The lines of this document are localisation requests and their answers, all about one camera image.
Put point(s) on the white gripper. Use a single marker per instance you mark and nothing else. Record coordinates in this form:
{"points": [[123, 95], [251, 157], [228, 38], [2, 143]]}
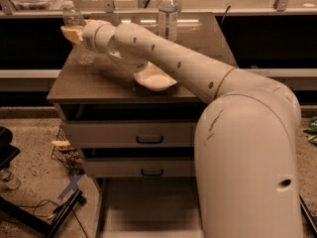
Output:
{"points": [[88, 35]]}

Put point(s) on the clear water bottle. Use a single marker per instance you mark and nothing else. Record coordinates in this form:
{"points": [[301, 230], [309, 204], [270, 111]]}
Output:
{"points": [[73, 18]]}

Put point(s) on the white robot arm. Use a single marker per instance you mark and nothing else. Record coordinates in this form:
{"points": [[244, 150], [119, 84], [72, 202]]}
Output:
{"points": [[244, 143]]}

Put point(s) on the labelled water bottle on counter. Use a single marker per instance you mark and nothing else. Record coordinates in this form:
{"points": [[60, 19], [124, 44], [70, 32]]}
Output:
{"points": [[167, 19]]}

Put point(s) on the upper grey drawer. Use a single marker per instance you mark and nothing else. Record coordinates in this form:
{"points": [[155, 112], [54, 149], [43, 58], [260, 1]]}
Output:
{"points": [[129, 134]]}

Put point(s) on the grey drawer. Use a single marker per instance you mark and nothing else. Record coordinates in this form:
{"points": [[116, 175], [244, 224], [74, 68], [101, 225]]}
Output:
{"points": [[139, 167], [129, 134]]}

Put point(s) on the middle grey drawer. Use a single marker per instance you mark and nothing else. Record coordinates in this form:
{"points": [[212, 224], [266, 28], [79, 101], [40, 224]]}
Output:
{"points": [[139, 167]]}

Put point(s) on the water bottle on floor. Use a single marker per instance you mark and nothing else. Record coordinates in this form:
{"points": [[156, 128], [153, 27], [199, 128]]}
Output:
{"points": [[9, 179]]}

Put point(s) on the open bottom drawer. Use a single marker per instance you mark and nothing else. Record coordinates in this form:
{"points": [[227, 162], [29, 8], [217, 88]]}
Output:
{"points": [[149, 208]]}

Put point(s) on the white paper bowl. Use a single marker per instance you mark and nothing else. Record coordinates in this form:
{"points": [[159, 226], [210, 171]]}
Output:
{"points": [[154, 79]]}

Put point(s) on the snack packet in basket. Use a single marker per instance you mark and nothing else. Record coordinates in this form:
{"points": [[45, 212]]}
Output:
{"points": [[62, 145]]}

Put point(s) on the black stand base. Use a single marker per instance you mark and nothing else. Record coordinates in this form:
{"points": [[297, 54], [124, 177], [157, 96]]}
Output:
{"points": [[55, 219]]}

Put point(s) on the green snack bag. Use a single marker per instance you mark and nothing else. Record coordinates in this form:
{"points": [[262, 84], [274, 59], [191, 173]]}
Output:
{"points": [[312, 131]]}

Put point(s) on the black bar on floor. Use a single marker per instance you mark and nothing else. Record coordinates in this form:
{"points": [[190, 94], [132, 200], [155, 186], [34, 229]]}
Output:
{"points": [[309, 218]]}

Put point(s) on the wire mesh basket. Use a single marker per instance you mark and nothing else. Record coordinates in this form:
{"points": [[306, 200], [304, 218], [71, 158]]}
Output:
{"points": [[69, 159]]}

